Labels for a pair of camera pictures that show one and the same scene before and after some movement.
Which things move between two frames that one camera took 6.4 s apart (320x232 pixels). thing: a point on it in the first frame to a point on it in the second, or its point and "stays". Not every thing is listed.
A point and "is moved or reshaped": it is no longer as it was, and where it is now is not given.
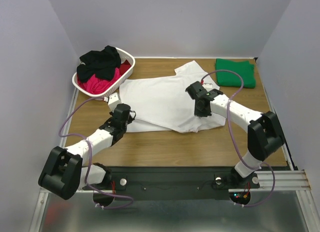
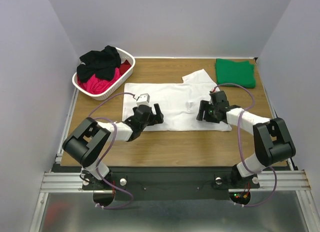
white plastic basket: x=124 y=56 stays
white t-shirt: x=163 y=104 is moved or reshaped
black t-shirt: x=102 y=63 stays
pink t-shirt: x=94 y=85 stays
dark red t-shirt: x=124 y=67 stays
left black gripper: x=130 y=119 to x=158 y=117
